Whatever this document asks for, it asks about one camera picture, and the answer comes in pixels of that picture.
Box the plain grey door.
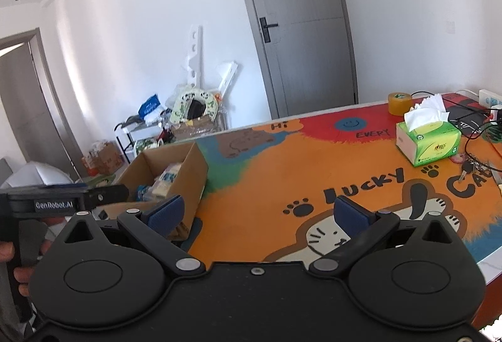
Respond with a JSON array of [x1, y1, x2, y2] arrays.
[[0, 28, 85, 180]]

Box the brown cardboard box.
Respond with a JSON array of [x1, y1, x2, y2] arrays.
[[100, 142, 208, 242]]

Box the green tissue box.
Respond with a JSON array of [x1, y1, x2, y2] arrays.
[[395, 95, 462, 167]]

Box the short white foam piece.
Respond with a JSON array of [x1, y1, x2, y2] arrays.
[[215, 60, 239, 97]]

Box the red cable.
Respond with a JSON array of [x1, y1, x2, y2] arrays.
[[485, 136, 502, 159]]

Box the white chair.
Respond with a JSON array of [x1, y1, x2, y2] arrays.
[[0, 160, 75, 189]]

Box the white power strip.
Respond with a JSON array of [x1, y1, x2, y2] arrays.
[[478, 89, 502, 107]]

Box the yellow tape roll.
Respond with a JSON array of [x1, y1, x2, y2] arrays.
[[387, 92, 412, 116]]

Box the person's left hand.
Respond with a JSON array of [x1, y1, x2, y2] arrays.
[[0, 240, 53, 297]]

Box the blue plastic bag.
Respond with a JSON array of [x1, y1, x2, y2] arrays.
[[138, 93, 161, 119]]

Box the black frame rack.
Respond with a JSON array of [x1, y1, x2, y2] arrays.
[[114, 116, 173, 166]]

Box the red and black pad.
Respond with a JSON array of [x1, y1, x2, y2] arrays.
[[441, 92, 495, 131]]

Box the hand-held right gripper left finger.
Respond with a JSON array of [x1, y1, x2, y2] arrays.
[[59, 195, 206, 280]]

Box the black door handle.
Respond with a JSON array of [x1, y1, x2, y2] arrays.
[[259, 17, 279, 43]]

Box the black cable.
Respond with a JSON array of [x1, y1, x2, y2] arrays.
[[410, 91, 502, 172]]

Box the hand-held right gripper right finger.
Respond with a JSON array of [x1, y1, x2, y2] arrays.
[[308, 196, 456, 280]]

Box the grey door with black handle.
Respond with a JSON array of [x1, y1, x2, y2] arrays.
[[228, 0, 359, 121]]

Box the long cream cracker packet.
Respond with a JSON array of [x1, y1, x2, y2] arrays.
[[151, 162, 185, 203]]

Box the bunch of keys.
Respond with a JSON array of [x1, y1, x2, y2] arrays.
[[457, 155, 491, 182]]

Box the panda printed seat ring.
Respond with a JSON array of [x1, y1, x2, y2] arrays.
[[170, 88, 219, 125]]

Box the brown carton with red print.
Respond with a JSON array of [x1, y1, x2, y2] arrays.
[[82, 141, 123, 176]]

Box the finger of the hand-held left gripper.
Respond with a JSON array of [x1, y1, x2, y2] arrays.
[[78, 184, 130, 211], [37, 182, 90, 192]]

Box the colourful cat printed table mat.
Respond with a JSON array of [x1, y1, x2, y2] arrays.
[[180, 100, 502, 264]]

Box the tall white foam board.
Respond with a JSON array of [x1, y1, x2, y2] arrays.
[[181, 25, 205, 89]]

